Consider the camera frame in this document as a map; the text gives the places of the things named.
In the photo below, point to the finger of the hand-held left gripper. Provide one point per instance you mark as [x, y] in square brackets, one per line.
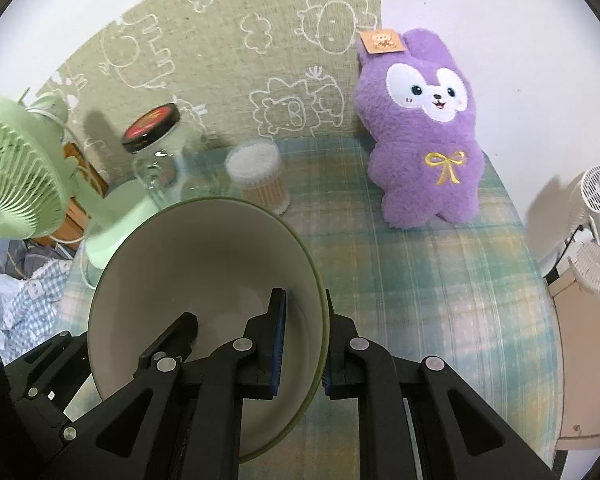
[55, 370]

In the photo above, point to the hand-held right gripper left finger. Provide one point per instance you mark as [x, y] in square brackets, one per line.
[278, 345]

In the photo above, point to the green animal print wall cloth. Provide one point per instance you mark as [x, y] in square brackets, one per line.
[205, 35]

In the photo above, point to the blue checked cloth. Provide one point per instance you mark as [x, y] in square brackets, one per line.
[35, 300]

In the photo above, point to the wooden box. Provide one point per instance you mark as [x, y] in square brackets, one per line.
[75, 210]

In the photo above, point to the glass jar with black lid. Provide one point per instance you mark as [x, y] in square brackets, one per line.
[162, 160]

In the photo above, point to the cotton swab container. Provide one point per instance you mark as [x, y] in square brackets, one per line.
[260, 170]

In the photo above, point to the purple plush rabbit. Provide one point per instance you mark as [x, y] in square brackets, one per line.
[420, 160]

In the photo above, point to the green plaid tablecloth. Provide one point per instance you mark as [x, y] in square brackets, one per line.
[430, 310]

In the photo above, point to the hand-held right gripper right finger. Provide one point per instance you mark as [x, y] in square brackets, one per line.
[331, 370]

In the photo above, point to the green desk fan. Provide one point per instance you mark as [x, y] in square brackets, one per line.
[20, 175]

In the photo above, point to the leaf patterned white bowl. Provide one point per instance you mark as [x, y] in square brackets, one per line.
[205, 270]

